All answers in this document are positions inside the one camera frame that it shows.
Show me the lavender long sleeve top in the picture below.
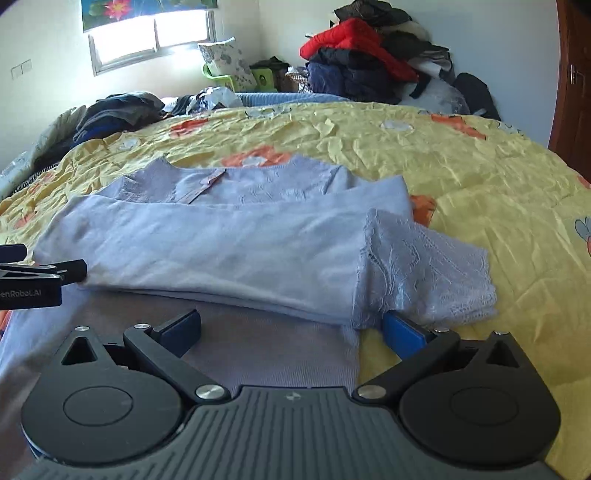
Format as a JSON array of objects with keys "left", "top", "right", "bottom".
[{"left": 1, "top": 157, "right": 497, "bottom": 444}]

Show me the pile of dark folded clothes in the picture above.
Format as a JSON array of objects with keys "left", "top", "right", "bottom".
[{"left": 71, "top": 91, "right": 165, "bottom": 146}]

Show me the red and dark clothes heap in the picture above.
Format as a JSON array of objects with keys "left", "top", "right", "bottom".
[{"left": 300, "top": 1, "right": 501, "bottom": 121}]

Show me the light blue floral comforter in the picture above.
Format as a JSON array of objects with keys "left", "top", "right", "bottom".
[{"left": 1, "top": 105, "right": 87, "bottom": 200}]

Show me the yellow cartoon print quilt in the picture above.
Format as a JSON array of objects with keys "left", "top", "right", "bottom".
[{"left": 1, "top": 102, "right": 590, "bottom": 479}]

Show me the blue knitted blanket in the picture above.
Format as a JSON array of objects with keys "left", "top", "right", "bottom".
[{"left": 161, "top": 91, "right": 352, "bottom": 114}]

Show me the lotus flower roller blind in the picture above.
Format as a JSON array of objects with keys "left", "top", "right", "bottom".
[{"left": 80, "top": 0, "right": 218, "bottom": 32}]

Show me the brown wooden door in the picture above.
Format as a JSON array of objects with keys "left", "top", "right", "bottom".
[{"left": 549, "top": 1, "right": 591, "bottom": 179}]

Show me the floral patterned pillow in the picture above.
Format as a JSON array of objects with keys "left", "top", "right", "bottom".
[{"left": 198, "top": 37, "right": 252, "bottom": 81}]

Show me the green plastic stool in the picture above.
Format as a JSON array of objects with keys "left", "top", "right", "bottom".
[{"left": 202, "top": 64, "right": 277, "bottom": 93}]

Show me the white wall switch plate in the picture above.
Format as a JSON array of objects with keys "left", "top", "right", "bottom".
[{"left": 10, "top": 59, "right": 33, "bottom": 80}]

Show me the window with metal frame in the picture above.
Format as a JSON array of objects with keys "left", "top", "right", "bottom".
[{"left": 86, "top": 10, "right": 216, "bottom": 76}]

